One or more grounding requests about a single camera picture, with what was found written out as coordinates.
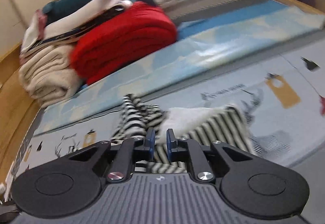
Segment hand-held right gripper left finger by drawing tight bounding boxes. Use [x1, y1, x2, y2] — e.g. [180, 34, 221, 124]
[67, 128, 156, 181]

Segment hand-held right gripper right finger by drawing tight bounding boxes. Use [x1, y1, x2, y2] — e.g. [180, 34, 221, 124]
[166, 128, 257, 184]

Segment white and pink folded clothes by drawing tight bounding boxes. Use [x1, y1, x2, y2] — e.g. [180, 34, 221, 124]
[21, 10, 52, 55]

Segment dark patterned folded cloth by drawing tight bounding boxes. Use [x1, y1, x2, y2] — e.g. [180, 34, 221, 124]
[38, 6, 133, 45]

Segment printed light blue bedsheet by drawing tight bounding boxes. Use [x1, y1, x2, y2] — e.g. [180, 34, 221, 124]
[30, 43, 325, 171]

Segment light blue folded sheet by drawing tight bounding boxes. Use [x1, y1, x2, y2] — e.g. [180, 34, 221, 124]
[33, 0, 325, 136]

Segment striped shirt with white vest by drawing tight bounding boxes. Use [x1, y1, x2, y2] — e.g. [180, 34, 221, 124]
[109, 93, 257, 174]

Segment red folded blanket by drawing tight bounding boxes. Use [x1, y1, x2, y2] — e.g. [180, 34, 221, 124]
[70, 1, 178, 86]

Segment white folded quilt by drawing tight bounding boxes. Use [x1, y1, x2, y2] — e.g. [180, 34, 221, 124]
[46, 0, 130, 37]

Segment cream folded blanket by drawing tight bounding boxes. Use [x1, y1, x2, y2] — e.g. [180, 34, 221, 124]
[19, 45, 85, 108]

